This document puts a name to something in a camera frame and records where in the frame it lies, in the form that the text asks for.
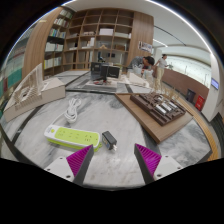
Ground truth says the dark building model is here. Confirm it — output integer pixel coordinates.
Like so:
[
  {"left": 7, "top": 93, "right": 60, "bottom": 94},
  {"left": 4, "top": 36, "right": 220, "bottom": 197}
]
[{"left": 84, "top": 61, "right": 122, "bottom": 88}]

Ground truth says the wall screen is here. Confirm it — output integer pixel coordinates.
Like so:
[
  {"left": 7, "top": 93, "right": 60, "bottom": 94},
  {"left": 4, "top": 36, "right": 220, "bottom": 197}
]
[{"left": 210, "top": 77, "right": 221, "bottom": 91}]

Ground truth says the glass-fronted book shelf unit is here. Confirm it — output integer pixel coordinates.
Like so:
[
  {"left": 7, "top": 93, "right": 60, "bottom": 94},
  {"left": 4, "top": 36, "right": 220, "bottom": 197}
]
[{"left": 0, "top": 28, "right": 34, "bottom": 111}]

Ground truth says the dark bin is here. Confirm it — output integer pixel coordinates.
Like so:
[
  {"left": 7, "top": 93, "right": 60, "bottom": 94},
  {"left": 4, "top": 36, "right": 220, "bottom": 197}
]
[{"left": 186, "top": 88, "right": 197, "bottom": 104}]

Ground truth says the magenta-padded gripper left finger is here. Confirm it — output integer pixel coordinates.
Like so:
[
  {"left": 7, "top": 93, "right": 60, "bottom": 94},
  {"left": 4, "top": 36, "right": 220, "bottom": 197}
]
[{"left": 44, "top": 143, "right": 96, "bottom": 186}]

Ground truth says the white and green power strip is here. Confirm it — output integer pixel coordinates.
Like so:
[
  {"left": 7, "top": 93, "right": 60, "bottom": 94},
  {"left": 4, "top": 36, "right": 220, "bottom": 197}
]
[{"left": 43, "top": 124, "right": 102, "bottom": 153}]

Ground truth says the wall poster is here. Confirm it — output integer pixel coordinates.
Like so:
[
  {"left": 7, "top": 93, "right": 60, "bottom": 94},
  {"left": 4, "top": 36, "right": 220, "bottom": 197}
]
[{"left": 137, "top": 40, "right": 154, "bottom": 54}]

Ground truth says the wooden shelf unit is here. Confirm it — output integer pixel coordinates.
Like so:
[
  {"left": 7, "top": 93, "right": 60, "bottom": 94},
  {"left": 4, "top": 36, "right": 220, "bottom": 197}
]
[{"left": 21, "top": 7, "right": 155, "bottom": 80}]

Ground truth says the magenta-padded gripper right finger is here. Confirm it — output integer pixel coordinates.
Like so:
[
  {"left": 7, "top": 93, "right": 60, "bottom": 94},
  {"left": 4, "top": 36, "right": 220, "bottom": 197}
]
[{"left": 133, "top": 143, "right": 184, "bottom": 185}]

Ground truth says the black charger block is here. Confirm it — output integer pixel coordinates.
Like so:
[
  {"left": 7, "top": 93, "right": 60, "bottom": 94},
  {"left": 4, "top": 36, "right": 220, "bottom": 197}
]
[{"left": 101, "top": 130, "right": 119, "bottom": 152}]

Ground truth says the white slatted architectural model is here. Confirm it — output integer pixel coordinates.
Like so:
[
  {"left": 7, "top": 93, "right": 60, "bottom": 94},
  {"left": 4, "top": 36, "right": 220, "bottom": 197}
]
[{"left": 2, "top": 62, "right": 67, "bottom": 123}]

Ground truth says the small white architectural model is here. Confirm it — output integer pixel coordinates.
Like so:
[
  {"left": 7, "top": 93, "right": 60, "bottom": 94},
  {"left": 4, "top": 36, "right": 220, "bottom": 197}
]
[{"left": 127, "top": 72, "right": 151, "bottom": 89}]

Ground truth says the brown architectural model wooden base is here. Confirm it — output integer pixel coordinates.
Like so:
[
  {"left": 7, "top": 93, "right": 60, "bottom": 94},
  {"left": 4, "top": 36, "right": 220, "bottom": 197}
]
[{"left": 114, "top": 91, "right": 195, "bottom": 145}]

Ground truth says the white power cable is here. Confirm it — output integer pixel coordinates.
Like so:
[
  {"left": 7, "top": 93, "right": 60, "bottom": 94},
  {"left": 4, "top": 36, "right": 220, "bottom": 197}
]
[{"left": 49, "top": 96, "right": 83, "bottom": 128}]

